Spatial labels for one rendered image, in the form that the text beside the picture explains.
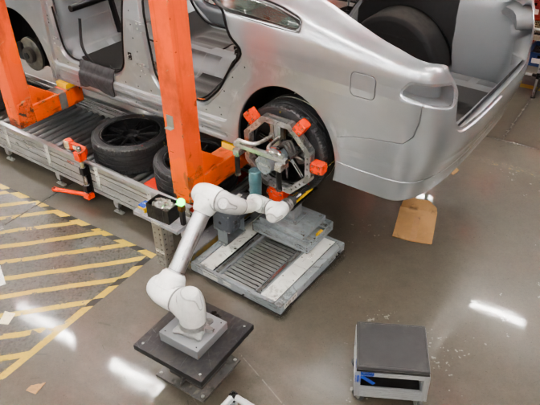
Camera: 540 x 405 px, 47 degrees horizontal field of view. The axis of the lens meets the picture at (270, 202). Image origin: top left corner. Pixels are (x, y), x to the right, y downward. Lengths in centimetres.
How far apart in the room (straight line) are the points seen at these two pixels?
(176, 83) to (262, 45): 60
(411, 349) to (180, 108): 200
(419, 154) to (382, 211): 146
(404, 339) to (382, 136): 119
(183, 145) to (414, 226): 199
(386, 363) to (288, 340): 79
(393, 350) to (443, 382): 48
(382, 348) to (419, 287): 100
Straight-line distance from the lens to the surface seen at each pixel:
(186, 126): 405
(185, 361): 360
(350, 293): 438
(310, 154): 402
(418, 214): 515
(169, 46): 382
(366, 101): 374
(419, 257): 475
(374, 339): 364
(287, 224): 459
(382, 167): 388
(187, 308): 348
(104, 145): 523
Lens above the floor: 301
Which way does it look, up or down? 35 degrees down
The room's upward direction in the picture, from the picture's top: 1 degrees counter-clockwise
